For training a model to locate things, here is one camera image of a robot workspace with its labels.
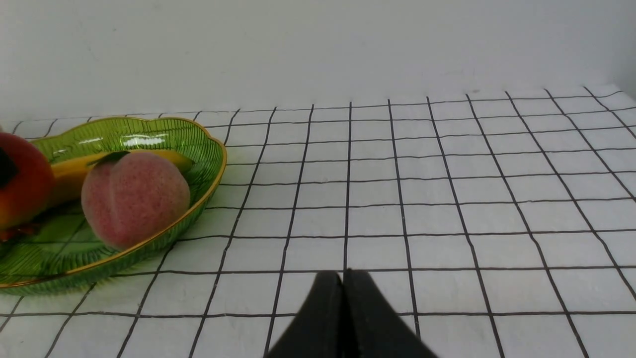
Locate white black grid tablecloth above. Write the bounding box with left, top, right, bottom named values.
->
left=1, top=86, right=635, bottom=358

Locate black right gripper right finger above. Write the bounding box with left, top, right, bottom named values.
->
left=343, top=269, right=436, bottom=358

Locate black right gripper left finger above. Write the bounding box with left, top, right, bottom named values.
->
left=267, top=271, right=343, bottom=358

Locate pink peach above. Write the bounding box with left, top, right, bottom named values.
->
left=81, top=151, right=191, bottom=250

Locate green glass leaf plate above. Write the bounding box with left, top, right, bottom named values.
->
left=1, top=116, right=227, bottom=295

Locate yellow banana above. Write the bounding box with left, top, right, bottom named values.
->
left=46, top=149, right=195, bottom=209

